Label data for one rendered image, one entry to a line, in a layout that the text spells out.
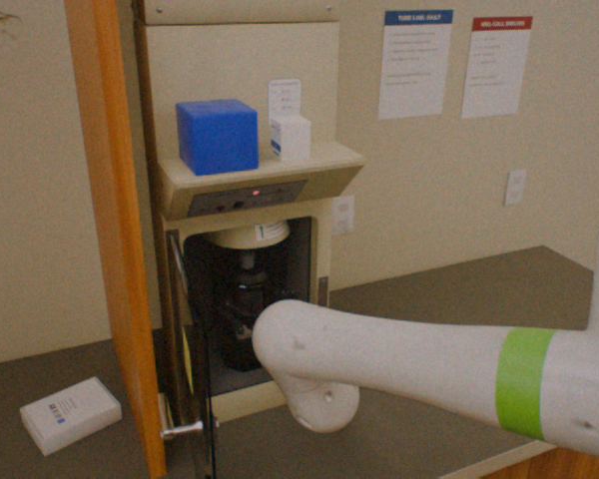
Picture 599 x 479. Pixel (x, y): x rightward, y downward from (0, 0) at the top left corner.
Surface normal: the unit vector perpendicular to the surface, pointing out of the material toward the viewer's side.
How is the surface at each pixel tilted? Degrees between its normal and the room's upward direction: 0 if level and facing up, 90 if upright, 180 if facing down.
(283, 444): 0
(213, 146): 90
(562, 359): 35
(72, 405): 0
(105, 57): 90
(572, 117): 90
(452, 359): 50
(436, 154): 90
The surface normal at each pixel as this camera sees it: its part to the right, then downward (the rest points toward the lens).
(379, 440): 0.01, -0.91
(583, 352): -0.40, -0.76
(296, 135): 0.36, 0.40
